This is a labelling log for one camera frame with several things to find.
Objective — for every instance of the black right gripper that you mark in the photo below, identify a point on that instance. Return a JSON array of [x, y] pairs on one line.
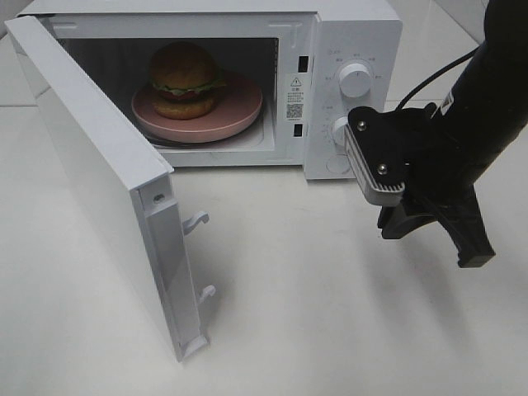
[[440, 157]]

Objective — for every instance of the upper white power knob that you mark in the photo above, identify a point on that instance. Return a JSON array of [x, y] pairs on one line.
[[354, 79]]

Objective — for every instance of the white warning label sticker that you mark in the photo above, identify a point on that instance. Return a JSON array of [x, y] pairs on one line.
[[294, 93]]

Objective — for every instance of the pink round plate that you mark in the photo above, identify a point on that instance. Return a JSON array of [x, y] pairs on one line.
[[239, 104]]

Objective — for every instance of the white microwave door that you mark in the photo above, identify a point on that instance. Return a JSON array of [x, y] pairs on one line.
[[121, 181]]

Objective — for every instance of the white timer knob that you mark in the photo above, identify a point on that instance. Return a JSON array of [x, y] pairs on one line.
[[339, 128]]

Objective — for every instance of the burger with lettuce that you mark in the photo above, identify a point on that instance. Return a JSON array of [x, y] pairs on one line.
[[185, 79]]

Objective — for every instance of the round white door button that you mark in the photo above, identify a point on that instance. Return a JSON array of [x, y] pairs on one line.
[[339, 166]]

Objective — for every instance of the white microwave oven body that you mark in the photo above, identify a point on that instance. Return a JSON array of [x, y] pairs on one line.
[[112, 41]]

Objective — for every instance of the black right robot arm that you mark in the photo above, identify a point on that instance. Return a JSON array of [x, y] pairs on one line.
[[495, 81]]

